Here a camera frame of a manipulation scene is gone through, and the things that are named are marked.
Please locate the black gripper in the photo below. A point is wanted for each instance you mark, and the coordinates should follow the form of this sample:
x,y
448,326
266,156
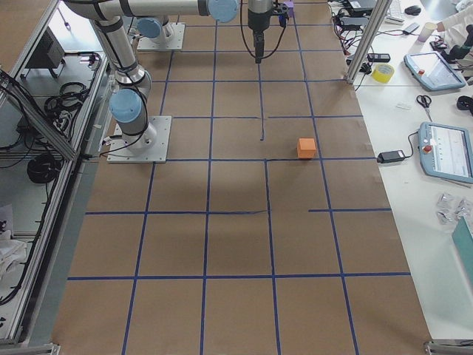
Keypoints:
x,y
256,20

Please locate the translucent plastic cup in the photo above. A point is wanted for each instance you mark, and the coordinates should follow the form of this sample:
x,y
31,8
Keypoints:
x,y
427,31

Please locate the plastic bags of screws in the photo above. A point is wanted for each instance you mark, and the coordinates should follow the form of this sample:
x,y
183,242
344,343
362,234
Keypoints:
x,y
450,209

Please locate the teal box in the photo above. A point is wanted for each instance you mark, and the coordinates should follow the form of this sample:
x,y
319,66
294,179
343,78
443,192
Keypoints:
x,y
462,238

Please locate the upper teach pendant tablet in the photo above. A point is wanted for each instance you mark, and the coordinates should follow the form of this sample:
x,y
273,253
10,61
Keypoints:
x,y
433,72

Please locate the yellow tape roll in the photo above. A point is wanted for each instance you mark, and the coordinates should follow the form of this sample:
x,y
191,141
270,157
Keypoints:
x,y
383,72

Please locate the aluminium frame rail left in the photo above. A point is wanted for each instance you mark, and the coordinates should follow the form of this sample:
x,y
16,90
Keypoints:
x,y
35,206

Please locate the purple foam cube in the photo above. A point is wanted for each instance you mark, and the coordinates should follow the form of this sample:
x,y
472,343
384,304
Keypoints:
x,y
289,8

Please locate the aluminium frame post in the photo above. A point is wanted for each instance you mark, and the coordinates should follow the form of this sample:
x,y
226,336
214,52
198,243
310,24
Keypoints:
x,y
376,19

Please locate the teach pendant tablet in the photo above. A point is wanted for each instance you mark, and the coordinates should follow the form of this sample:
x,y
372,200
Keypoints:
x,y
433,72
445,151

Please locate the black power adapter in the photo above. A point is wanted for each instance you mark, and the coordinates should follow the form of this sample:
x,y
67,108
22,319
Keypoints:
x,y
391,156

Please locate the black scissors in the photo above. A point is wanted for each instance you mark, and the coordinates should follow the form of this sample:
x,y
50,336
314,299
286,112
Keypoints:
x,y
425,101

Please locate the black remote device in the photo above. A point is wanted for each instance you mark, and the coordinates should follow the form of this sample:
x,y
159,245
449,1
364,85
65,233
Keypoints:
x,y
378,57

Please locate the orange foam cube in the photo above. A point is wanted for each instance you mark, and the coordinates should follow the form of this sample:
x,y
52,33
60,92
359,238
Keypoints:
x,y
306,148

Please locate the lower teach pendant tablet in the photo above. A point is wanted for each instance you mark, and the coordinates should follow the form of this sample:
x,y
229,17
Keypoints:
x,y
445,151

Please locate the black electronics box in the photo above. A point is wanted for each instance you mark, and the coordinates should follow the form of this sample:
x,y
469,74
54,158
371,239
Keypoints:
x,y
48,54

